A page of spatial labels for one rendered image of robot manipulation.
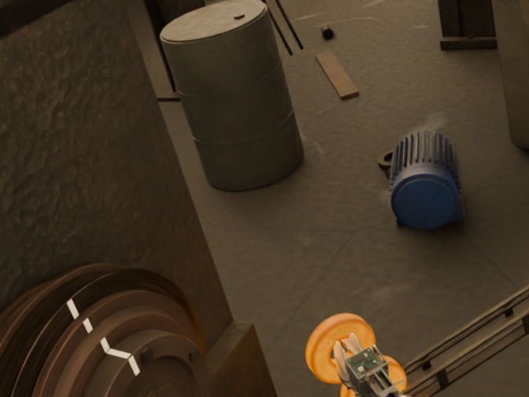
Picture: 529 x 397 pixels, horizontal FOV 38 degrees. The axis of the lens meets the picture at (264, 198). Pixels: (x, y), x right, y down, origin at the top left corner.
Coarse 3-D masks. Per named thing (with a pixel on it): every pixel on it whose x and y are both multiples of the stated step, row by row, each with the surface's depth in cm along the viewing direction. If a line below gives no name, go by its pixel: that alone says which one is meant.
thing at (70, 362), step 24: (96, 312) 120; (120, 312) 124; (144, 312) 127; (168, 312) 135; (72, 336) 116; (96, 336) 119; (120, 336) 122; (192, 336) 141; (48, 360) 114; (72, 360) 116; (96, 360) 118; (48, 384) 113; (72, 384) 114
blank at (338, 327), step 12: (324, 324) 162; (336, 324) 161; (348, 324) 162; (360, 324) 163; (312, 336) 162; (324, 336) 160; (336, 336) 162; (348, 336) 163; (360, 336) 164; (372, 336) 166; (312, 348) 161; (324, 348) 162; (372, 348) 167; (312, 360) 161; (324, 360) 163; (324, 372) 164; (336, 372) 165
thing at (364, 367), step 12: (348, 360) 153; (360, 360) 152; (372, 360) 152; (384, 360) 152; (348, 372) 155; (360, 372) 151; (372, 372) 150; (384, 372) 150; (360, 384) 151; (372, 384) 151; (384, 384) 151; (360, 396) 155; (372, 396) 152; (384, 396) 146; (396, 396) 148
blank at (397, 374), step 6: (390, 360) 172; (390, 366) 171; (396, 366) 172; (390, 372) 172; (396, 372) 172; (402, 372) 173; (390, 378) 172; (396, 378) 173; (402, 378) 174; (342, 384) 171; (396, 384) 174; (402, 384) 175; (342, 390) 171; (348, 390) 169; (342, 396) 171; (348, 396) 169; (354, 396) 170
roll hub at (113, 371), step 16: (128, 336) 123; (144, 336) 122; (160, 336) 123; (176, 336) 126; (128, 352) 118; (160, 352) 123; (176, 352) 127; (96, 368) 118; (112, 368) 116; (128, 368) 117; (144, 368) 122; (160, 368) 125; (176, 368) 129; (192, 368) 130; (96, 384) 115; (112, 384) 114; (128, 384) 118; (144, 384) 122; (160, 384) 124; (176, 384) 129; (192, 384) 132; (208, 384) 135
